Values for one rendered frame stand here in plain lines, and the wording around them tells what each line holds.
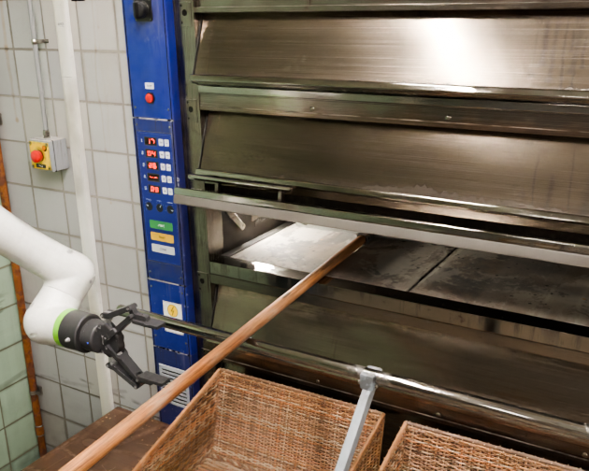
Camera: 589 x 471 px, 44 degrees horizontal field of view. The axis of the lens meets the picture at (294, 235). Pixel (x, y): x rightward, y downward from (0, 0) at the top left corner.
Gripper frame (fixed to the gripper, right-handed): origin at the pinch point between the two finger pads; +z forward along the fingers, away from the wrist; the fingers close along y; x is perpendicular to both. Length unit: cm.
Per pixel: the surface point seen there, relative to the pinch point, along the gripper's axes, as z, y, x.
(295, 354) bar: 23.8, 2.7, -17.7
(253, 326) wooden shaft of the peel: 11.3, -0.4, -20.0
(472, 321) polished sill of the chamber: 53, 4, -54
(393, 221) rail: 37, -24, -40
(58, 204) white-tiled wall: -91, -8, -56
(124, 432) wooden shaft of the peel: 13.9, 0.2, 26.2
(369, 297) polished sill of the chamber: 25, 3, -55
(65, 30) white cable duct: -76, -65, -54
